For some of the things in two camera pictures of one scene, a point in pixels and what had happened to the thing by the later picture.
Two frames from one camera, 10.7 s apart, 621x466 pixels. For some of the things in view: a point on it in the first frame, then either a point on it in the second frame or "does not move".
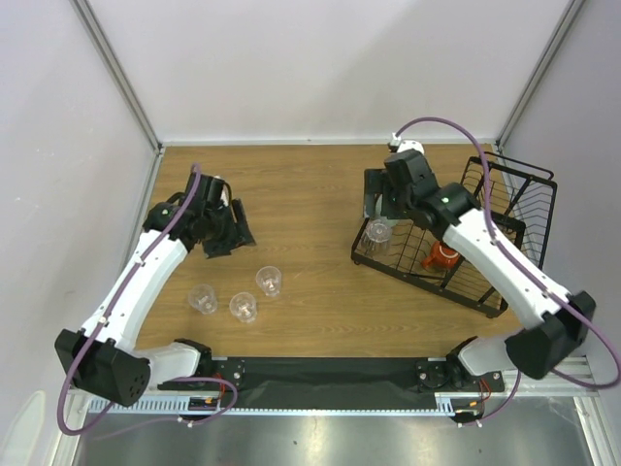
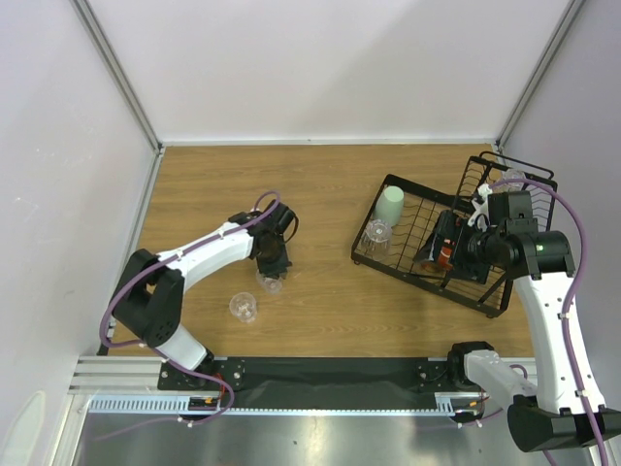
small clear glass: x=244 y=306 does not move
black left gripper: x=237 y=236 -> x=278 y=268
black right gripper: x=380 y=189 -> x=449 y=241
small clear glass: x=269 y=278 -> x=513 y=174
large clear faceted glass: x=376 y=237 does not move
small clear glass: x=201 y=297 -> x=272 y=285
